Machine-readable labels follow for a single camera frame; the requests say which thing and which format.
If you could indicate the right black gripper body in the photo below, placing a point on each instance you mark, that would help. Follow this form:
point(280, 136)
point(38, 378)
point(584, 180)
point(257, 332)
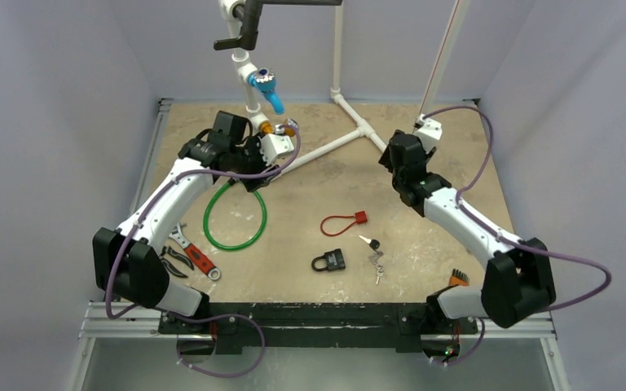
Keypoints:
point(406, 149)

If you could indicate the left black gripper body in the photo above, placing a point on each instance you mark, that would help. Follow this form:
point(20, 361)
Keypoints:
point(249, 160)

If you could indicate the black-headed key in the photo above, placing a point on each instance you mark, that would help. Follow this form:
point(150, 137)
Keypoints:
point(374, 244)

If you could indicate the black padlock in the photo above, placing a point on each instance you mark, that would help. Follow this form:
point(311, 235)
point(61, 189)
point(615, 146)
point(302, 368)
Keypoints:
point(330, 261)

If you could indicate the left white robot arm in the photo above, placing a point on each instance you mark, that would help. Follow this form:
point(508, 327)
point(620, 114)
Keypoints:
point(127, 258)

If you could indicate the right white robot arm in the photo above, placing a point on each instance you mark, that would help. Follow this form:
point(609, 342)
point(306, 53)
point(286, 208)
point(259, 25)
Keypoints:
point(518, 280)

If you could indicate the silver key bunch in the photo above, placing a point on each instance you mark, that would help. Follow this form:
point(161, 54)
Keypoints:
point(375, 260)

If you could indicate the orange hex key set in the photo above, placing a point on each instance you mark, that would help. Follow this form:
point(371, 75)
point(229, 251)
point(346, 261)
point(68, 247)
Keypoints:
point(458, 278)

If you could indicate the orange tap valve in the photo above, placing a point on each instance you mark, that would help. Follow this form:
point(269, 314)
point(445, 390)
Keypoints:
point(289, 127)

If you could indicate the blue tap valve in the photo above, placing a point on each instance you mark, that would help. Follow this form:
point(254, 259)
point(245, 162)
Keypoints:
point(264, 81)

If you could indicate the white pole with red stripe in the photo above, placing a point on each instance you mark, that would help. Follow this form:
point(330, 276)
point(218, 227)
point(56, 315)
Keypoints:
point(454, 25)

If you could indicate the green cable lock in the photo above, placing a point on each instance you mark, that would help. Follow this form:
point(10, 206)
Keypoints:
point(209, 209)

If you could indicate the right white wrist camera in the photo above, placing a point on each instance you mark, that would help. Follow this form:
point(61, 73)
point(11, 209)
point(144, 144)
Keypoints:
point(429, 132)

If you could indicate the white PVC pipe frame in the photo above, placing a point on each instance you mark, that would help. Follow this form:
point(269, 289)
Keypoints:
point(244, 67)

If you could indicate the red handled adjustable wrench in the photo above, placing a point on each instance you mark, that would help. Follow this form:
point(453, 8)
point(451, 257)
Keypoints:
point(194, 254)

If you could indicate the black crank handle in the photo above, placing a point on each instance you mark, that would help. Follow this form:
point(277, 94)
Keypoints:
point(248, 14)

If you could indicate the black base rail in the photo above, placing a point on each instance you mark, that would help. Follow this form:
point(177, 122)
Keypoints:
point(402, 327)

